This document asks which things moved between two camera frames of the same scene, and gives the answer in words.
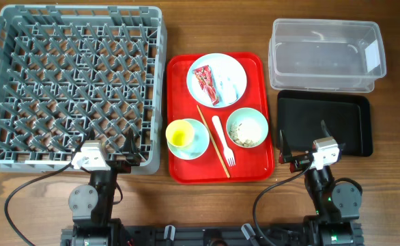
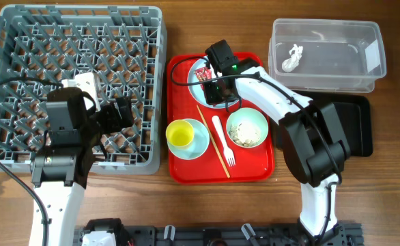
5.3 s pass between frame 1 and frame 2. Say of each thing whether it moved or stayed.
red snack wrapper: stayed
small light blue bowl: stayed
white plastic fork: stayed
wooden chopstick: stayed
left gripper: moved
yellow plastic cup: stayed
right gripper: moved
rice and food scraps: stayed
